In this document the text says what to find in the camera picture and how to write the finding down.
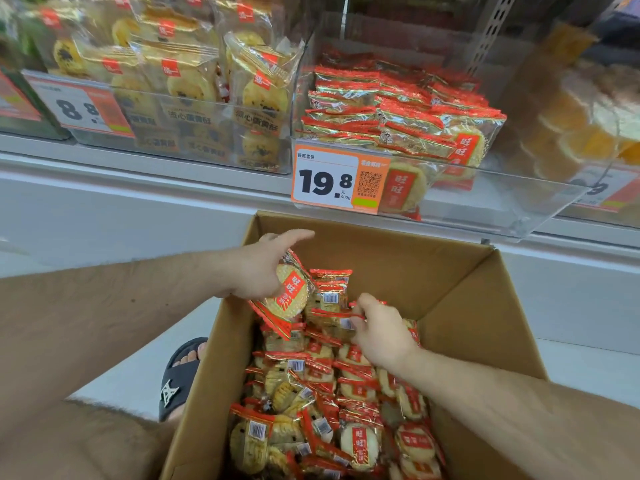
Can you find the single round rice cracker packet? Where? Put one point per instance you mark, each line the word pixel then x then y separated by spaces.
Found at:
pixel 291 294

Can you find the person's right thumb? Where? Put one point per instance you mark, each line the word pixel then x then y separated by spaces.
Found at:
pixel 358 328

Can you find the pile of red cracker packets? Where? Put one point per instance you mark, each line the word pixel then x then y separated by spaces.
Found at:
pixel 400 114
pixel 320 409

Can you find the orange white price tag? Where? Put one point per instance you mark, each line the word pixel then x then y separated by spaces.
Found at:
pixel 612 189
pixel 15 102
pixel 80 107
pixel 325 179

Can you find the person's left thumb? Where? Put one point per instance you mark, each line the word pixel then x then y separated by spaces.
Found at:
pixel 294 238

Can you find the person's right forearm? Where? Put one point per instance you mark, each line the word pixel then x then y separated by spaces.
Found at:
pixel 525 424

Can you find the person's leg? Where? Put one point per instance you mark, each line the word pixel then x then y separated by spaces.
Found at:
pixel 80 444

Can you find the pile of yellow pastry packets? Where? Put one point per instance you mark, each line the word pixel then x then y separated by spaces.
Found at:
pixel 190 69

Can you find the brown cardboard box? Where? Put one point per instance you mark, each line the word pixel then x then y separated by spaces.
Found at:
pixel 460 294

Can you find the black sandal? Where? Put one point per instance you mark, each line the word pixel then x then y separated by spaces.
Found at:
pixel 177 382

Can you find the person's foot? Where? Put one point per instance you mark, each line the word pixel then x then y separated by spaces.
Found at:
pixel 192 355

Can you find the person's left forearm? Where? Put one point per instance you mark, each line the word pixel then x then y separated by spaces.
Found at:
pixel 115 314

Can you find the clear plastic shelf bin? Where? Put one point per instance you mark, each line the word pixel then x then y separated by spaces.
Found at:
pixel 500 199
pixel 165 139
pixel 575 94

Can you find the white shelf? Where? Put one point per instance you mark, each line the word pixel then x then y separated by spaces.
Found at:
pixel 150 194

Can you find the person's left hand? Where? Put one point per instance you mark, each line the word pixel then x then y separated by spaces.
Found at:
pixel 250 269

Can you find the person's right hand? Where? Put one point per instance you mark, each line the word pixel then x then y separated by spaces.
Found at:
pixel 385 334

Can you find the slotted metal shelf upright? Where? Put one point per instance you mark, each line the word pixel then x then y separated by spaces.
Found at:
pixel 492 29

